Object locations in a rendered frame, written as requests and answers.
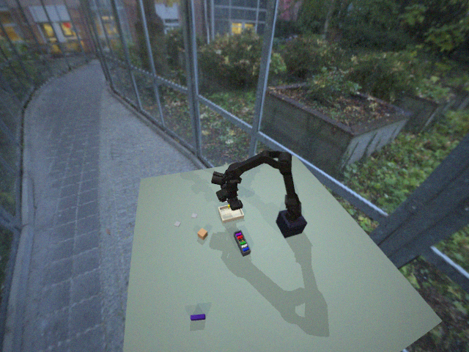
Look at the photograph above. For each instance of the small tan and brown cube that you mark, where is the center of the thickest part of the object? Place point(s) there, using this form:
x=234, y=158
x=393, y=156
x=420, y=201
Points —
x=202, y=234

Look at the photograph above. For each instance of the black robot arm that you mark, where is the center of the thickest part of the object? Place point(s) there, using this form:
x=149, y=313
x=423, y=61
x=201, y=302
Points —
x=232, y=177

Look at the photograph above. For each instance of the white rectangular tray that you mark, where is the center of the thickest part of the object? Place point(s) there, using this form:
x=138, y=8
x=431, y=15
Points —
x=228, y=215

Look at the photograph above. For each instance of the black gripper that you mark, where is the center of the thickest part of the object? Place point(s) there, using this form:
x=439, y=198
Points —
x=234, y=202

